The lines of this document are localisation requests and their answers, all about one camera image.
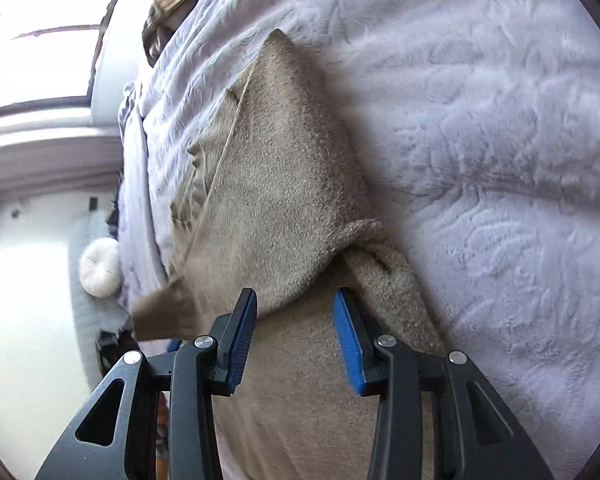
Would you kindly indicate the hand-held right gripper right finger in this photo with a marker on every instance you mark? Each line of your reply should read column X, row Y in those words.
column 347, row 345

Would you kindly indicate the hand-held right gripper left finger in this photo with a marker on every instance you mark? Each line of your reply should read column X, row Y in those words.
column 243, row 340

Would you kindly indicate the brown knit sweater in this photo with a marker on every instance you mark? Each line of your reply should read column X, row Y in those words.
column 280, row 185

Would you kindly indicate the black bag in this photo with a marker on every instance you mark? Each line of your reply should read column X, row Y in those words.
column 115, row 347

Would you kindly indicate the white round cushion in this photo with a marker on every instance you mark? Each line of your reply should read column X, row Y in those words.
column 100, row 270

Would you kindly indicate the lavender embossed blanket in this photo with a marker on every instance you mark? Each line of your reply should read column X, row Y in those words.
column 480, row 110

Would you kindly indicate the white window sill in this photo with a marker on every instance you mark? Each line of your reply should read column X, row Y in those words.
column 45, row 150

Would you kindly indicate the window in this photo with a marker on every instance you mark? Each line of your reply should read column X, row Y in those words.
column 40, row 60

